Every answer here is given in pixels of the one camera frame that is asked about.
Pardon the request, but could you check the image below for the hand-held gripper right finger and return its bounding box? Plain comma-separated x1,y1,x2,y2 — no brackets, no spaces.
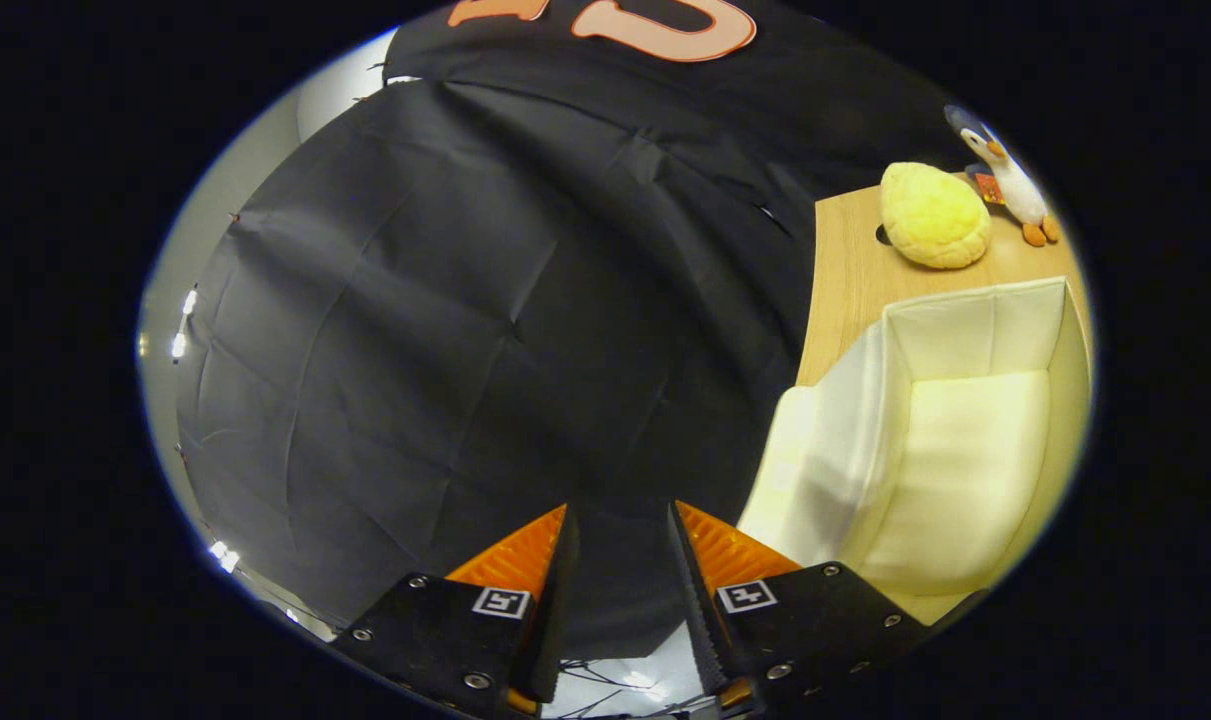
665,500,934,716

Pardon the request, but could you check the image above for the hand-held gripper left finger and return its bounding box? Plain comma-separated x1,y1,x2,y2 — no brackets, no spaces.
330,503,578,717

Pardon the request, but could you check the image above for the cream fabric storage box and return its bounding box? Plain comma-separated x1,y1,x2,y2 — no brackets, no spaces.
737,277,1092,627

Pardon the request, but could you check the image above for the yellow round bread plush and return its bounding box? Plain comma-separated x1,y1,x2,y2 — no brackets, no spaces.
880,162,993,270

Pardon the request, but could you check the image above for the penguin plush toy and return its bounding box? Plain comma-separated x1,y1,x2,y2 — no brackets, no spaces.
945,105,1062,248

